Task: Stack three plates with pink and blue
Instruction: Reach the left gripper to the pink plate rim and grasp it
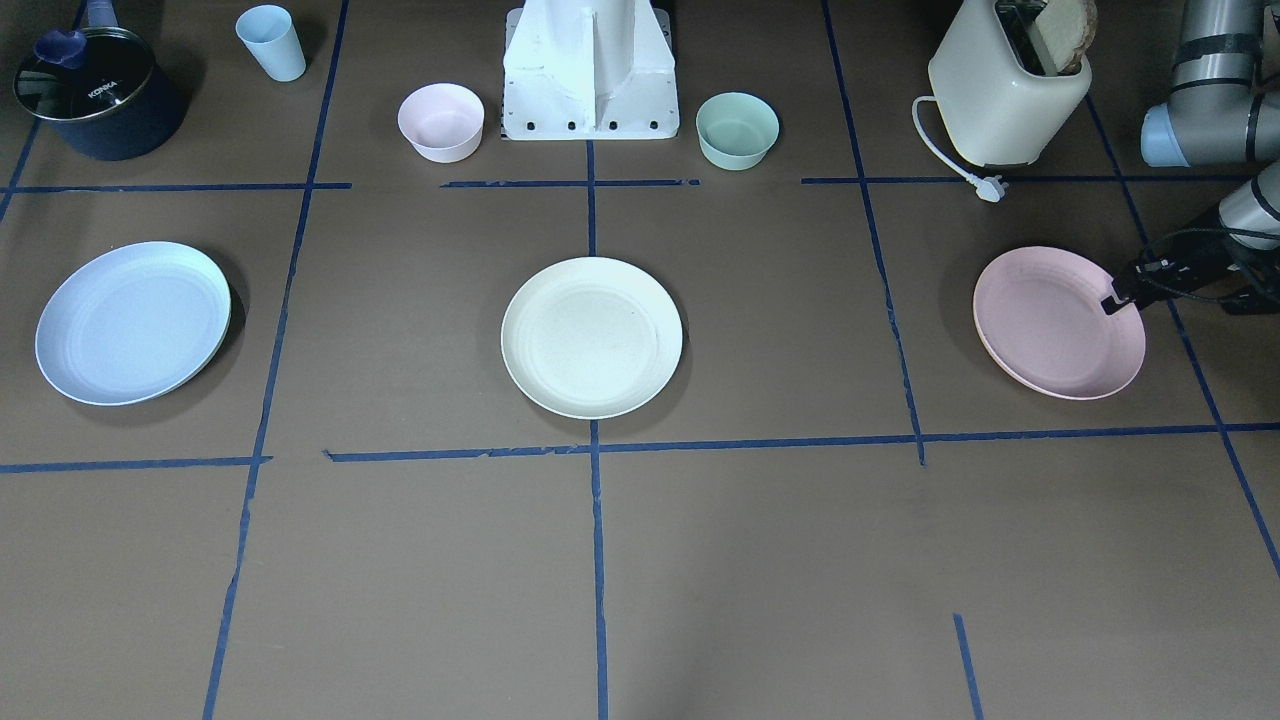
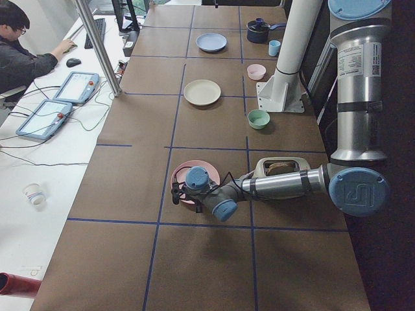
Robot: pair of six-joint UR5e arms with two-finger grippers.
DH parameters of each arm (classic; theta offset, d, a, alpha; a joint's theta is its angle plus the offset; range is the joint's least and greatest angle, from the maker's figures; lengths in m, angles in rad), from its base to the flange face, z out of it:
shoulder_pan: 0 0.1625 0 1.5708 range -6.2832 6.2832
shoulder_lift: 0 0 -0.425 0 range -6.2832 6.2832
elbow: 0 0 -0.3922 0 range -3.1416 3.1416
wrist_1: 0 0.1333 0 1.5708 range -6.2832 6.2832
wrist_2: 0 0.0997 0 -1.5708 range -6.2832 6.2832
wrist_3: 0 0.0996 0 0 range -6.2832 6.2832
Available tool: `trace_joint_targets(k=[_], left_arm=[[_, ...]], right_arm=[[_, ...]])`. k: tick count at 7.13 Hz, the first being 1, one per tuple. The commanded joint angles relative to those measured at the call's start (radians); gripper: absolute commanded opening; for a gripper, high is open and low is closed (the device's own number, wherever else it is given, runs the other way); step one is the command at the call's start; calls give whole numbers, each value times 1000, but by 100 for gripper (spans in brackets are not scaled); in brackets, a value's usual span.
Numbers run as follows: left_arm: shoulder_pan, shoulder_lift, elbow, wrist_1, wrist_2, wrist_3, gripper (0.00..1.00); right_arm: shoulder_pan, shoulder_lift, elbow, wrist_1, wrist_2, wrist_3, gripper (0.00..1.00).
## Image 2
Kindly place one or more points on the red cylinder object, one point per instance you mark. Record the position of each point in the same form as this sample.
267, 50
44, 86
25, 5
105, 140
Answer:
19, 286

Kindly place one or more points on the teach pendant far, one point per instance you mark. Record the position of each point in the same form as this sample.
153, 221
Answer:
77, 88

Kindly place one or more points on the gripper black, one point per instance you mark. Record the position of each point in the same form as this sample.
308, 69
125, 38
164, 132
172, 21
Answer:
193, 198

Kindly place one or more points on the light blue cup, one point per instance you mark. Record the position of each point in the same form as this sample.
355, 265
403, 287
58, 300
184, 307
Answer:
274, 47

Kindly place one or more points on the aluminium frame post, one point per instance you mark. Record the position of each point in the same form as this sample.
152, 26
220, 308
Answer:
100, 51

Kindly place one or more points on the pink plate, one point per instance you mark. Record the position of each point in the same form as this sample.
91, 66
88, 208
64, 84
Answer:
181, 168

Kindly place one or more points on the black computer mouse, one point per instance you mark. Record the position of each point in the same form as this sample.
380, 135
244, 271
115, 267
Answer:
73, 62

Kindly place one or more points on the bread slice in toaster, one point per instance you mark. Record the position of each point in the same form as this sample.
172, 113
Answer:
280, 168

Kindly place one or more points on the cream plate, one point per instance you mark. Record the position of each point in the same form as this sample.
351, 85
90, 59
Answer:
202, 92

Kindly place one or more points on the brown paper table cover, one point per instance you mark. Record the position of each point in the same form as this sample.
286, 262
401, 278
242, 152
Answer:
126, 246

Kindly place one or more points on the dark blue pot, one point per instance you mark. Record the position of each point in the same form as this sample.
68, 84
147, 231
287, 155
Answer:
258, 30

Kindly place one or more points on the blue plate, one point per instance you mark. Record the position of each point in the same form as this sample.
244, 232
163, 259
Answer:
211, 42

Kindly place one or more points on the green bowl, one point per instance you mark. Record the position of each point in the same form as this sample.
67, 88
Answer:
258, 119

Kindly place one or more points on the black box with label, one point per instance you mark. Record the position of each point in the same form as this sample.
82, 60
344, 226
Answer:
129, 42

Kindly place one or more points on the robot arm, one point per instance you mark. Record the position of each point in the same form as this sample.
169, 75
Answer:
357, 29

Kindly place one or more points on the teach pendant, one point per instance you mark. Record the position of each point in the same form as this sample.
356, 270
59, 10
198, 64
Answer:
45, 120
77, 88

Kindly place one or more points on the person at desk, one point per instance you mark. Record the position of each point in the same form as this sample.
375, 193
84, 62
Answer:
19, 67

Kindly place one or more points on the pink bowl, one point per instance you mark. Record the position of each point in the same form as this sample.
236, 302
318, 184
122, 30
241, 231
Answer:
256, 71

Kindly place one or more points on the paper cup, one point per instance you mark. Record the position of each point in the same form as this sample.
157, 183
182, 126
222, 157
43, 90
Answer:
34, 194

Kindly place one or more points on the black monitor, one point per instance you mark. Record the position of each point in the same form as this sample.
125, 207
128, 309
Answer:
125, 16

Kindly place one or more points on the cream toaster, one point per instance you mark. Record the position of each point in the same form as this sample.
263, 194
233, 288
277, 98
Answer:
278, 178

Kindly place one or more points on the teach pendant near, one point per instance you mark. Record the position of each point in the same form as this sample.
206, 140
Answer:
45, 120

